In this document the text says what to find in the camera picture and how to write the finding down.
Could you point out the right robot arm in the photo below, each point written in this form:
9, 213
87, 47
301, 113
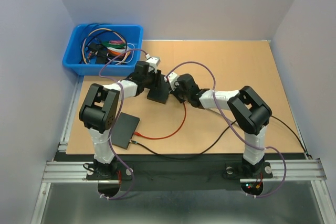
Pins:
250, 111

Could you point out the black network switch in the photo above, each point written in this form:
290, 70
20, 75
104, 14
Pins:
159, 94
124, 129

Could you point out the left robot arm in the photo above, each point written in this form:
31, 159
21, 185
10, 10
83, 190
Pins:
99, 109

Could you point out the aluminium frame rail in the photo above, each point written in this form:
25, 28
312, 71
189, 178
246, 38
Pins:
176, 129

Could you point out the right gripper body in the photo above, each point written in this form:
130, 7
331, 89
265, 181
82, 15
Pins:
178, 89

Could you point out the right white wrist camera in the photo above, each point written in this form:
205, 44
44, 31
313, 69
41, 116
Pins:
171, 79

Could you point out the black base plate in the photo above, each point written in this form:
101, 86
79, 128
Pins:
178, 173

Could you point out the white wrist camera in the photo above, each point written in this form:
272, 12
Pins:
153, 61
171, 79

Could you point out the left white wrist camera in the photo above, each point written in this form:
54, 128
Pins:
153, 61

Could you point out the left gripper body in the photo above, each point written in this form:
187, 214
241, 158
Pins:
149, 81

